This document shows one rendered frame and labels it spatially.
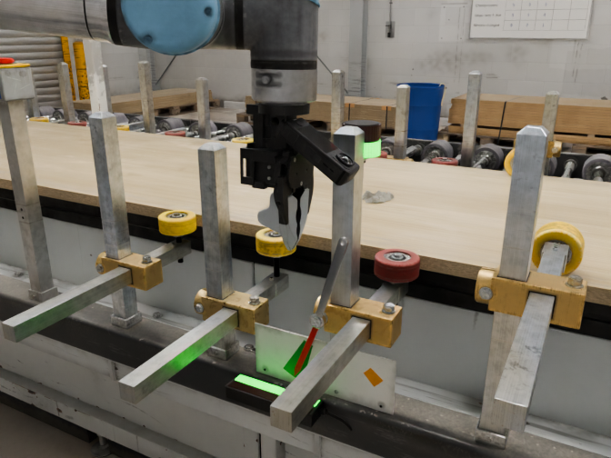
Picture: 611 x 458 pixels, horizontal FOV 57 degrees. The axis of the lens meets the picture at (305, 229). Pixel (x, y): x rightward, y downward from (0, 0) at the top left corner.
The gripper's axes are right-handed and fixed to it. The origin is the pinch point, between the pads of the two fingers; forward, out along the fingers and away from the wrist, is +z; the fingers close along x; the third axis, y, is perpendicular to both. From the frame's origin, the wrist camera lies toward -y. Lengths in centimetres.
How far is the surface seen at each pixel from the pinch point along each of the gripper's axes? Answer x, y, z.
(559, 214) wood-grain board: -63, -31, 7
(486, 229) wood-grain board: -46, -19, 7
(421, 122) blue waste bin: -556, 150, 52
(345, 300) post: -6.3, -5.7, 10.6
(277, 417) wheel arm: 19.3, -8.8, 14.8
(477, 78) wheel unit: -114, 0, -19
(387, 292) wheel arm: -16.4, -9.2, 12.3
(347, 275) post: -6.1, -6.0, 6.2
